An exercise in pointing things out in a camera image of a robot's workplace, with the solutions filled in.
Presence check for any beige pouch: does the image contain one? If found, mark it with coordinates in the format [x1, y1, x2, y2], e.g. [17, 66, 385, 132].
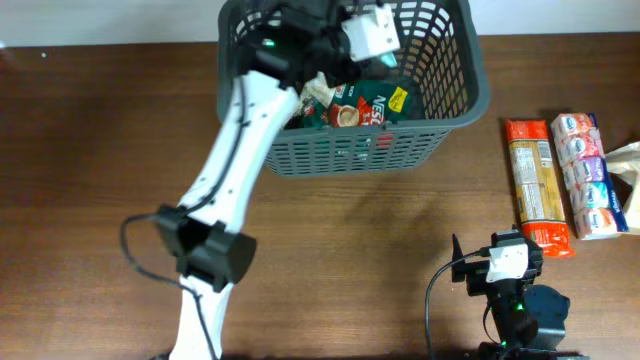
[605, 142, 639, 235]
[296, 72, 337, 115]

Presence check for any green Nescafe coffee bag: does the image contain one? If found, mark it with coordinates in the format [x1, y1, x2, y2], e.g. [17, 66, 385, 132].
[285, 80, 415, 129]

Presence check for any orange spaghetti pack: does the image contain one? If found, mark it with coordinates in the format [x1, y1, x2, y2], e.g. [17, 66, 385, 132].
[505, 119, 575, 258]

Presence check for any multicolour tissue multipack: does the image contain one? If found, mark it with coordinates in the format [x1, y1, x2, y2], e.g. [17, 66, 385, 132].
[551, 113, 629, 240]

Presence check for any teal tissue packet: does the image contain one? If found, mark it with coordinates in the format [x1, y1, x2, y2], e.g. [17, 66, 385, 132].
[378, 52, 398, 68]

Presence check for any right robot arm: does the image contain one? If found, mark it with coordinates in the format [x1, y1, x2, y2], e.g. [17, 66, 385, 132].
[451, 228, 585, 360]

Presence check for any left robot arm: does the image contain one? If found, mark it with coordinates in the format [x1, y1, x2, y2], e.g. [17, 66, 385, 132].
[152, 1, 399, 359]

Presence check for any grey plastic basket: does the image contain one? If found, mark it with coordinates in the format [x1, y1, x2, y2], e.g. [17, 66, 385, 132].
[216, 0, 492, 180]

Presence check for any right black cable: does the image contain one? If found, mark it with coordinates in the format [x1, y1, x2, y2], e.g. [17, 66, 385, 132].
[424, 248, 492, 360]

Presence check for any black cable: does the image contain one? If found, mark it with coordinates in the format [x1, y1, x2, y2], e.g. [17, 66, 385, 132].
[424, 248, 492, 360]
[119, 74, 249, 360]

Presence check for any left black cable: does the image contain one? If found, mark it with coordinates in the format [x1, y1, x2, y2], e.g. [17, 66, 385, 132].
[119, 74, 249, 360]

